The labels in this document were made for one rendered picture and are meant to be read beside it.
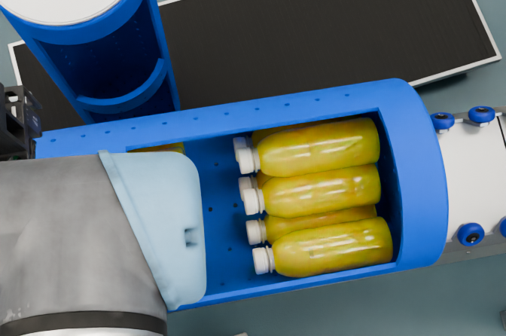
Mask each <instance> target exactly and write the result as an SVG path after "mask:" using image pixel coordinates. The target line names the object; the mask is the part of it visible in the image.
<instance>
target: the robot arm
mask: <svg viewBox="0 0 506 336"><path fill-rule="evenodd" d="M26 98H27V99H28V100H29V101H30V102H28V103H26ZM15 101H16V102H15ZM36 109H42V105H41V104H40V103H39V102H38V100H37V99H36V98H35V97H34V96H33V95H32V93H31V92H30V91H28V90H27V89H26V88H25V87H24V86H23V85H17V86H12V87H4V85H3V84H2V83H1V82H0V336H167V309H168V310H176V309H177V308H178V307H179V306H180V305H184V304H193V303H196V302H198V301H199V300H200V299H201V298H202V297H203V296H204V294H205V292H206V250H205V237H204V227H203V208H202V199H201V191H200V179H199V174H198V172H197V168H196V167H195V165H194V163H193V162H192V161H191V160H190V159H189V158H188V157H186V156H185V155H183V154H180V153H178V152H172V151H162V152H137V153H110V152H108V150H99V151H97V152H98V154H85V155H75V156H65V157H47V158H37V159H35V157H36V156H35V148H36V143H37V142H36V141H35V140H34V139H35V138H41V137H42V131H41V119H40V117H39V116H38V115H37V114H36V113H35V112H34V111H33V110H36Z"/></svg>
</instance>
